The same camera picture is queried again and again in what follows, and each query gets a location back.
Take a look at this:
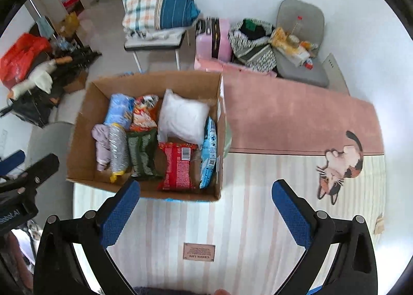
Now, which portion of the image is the white folding stool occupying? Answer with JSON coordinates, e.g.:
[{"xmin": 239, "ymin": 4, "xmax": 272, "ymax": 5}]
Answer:
[{"xmin": 124, "ymin": 30, "xmax": 190, "ymax": 73}]

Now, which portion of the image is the red snack packet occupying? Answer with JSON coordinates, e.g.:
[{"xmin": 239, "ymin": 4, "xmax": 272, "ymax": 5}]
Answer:
[{"xmin": 158, "ymin": 142, "xmax": 197, "ymax": 191}]

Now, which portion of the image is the green snack packet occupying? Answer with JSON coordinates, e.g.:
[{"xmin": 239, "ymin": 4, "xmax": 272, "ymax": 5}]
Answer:
[{"xmin": 127, "ymin": 129, "xmax": 160, "ymax": 179}]

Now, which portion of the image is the red plastic bag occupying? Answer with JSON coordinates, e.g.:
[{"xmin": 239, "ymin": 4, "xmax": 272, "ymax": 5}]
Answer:
[{"xmin": 1, "ymin": 32, "xmax": 52, "ymax": 90}]

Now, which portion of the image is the pink suitcase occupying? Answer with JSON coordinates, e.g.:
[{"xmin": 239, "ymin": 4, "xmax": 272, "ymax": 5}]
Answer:
[{"xmin": 195, "ymin": 18, "xmax": 232, "ymax": 62}]

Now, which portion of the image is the white goose plush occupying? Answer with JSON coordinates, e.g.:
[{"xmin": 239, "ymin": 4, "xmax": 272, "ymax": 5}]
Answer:
[{"xmin": 7, "ymin": 56, "xmax": 73, "ymax": 100}]

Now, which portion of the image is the white pillow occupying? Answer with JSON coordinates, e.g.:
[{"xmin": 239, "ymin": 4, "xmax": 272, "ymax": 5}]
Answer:
[{"xmin": 157, "ymin": 89, "xmax": 209, "ymax": 145}]

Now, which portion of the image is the light blue packet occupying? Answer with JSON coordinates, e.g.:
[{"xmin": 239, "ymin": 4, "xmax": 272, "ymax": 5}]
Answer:
[{"xmin": 200, "ymin": 117, "xmax": 217, "ymax": 189}]

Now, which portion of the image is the colourful snack packet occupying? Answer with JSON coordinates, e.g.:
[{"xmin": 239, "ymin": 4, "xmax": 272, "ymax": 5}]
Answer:
[{"xmin": 130, "ymin": 95, "xmax": 159, "ymax": 132}]

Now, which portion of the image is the pink striped cat rug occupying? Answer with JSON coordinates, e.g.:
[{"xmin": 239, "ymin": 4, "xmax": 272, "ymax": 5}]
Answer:
[{"xmin": 67, "ymin": 71, "xmax": 386, "ymax": 294}]

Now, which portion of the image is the blue snack packet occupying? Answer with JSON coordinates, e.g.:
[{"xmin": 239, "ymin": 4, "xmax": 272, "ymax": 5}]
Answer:
[{"xmin": 104, "ymin": 93, "xmax": 135, "ymax": 130}]

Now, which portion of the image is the brown cardboard box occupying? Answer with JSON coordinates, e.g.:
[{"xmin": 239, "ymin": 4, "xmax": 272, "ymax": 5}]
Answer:
[{"xmin": 67, "ymin": 71, "xmax": 225, "ymax": 201}]

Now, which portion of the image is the yellow snack bag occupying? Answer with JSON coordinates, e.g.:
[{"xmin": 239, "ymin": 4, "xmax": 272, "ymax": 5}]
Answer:
[{"xmin": 269, "ymin": 27, "xmax": 319, "ymax": 69}]

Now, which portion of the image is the yellow silver sponge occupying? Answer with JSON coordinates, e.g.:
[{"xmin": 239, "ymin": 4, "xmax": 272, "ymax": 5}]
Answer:
[{"xmin": 108, "ymin": 123, "xmax": 130, "ymax": 183}]

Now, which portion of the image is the lilac cloth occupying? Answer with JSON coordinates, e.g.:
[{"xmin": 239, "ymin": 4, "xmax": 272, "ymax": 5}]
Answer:
[{"xmin": 92, "ymin": 124, "xmax": 110, "ymax": 172}]

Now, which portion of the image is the black white patterned bag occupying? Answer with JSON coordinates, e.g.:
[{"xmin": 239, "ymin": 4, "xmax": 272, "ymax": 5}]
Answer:
[{"xmin": 228, "ymin": 18, "xmax": 276, "ymax": 73}]

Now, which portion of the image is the grey floor chair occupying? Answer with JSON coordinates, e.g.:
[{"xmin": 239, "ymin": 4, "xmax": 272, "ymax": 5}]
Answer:
[{"xmin": 273, "ymin": 0, "xmax": 329, "ymax": 88}]

